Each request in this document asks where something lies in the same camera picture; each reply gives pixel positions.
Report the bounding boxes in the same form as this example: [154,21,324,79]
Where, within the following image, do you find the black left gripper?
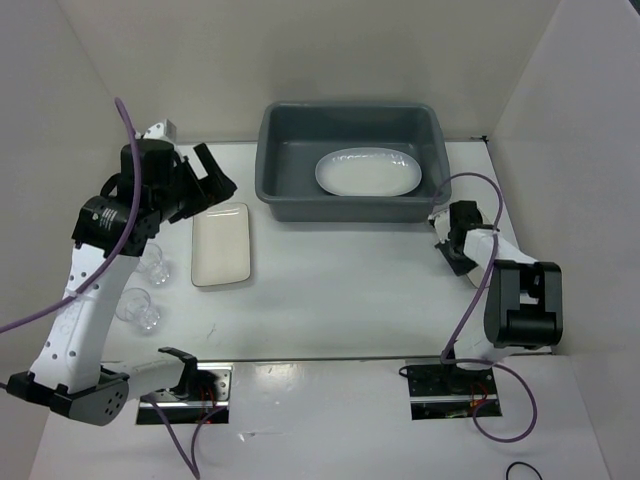
[153,143,237,222]

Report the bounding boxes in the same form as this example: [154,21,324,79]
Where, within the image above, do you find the large oval white plate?
[315,147,422,197]

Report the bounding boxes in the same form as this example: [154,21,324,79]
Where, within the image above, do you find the rectangular white plate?
[191,203,251,288]
[462,260,493,289]

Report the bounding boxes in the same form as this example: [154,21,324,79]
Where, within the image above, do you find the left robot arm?
[6,139,237,426]

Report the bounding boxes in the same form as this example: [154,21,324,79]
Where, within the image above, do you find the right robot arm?
[429,201,563,393]

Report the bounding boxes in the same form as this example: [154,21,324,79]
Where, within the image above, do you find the grey plastic bin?
[255,101,451,223]

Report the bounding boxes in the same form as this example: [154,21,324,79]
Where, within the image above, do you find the clear glass cup rear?
[135,243,171,287]

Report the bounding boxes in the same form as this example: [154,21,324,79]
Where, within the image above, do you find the clear glass cup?
[115,288,161,333]
[135,243,171,287]

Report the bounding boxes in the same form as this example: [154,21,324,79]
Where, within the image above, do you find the clear glass cup front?
[115,288,161,333]

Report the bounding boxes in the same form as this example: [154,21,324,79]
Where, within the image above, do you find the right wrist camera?
[427,209,450,236]

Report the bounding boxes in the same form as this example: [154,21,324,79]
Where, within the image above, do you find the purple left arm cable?
[0,97,202,480]

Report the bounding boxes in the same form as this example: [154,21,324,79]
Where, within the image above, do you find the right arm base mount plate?
[398,359,502,421]

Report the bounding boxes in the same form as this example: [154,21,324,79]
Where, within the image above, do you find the black cable loop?
[505,462,544,480]

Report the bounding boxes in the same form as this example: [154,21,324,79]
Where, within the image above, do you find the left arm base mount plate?
[150,362,233,425]

